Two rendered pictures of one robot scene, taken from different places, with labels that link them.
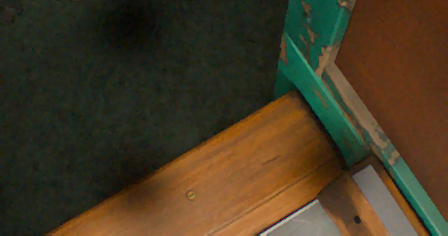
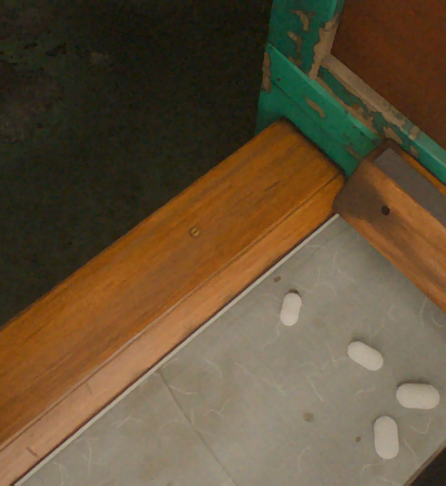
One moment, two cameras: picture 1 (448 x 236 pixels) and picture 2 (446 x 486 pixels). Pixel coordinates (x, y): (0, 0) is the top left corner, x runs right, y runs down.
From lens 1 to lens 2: 0.18 m
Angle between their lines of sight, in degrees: 8
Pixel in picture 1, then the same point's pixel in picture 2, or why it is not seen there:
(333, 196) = (352, 195)
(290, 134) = (287, 158)
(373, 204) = (402, 185)
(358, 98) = (363, 83)
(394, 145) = (413, 121)
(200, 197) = (205, 233)
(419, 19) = not seen: outside the picture
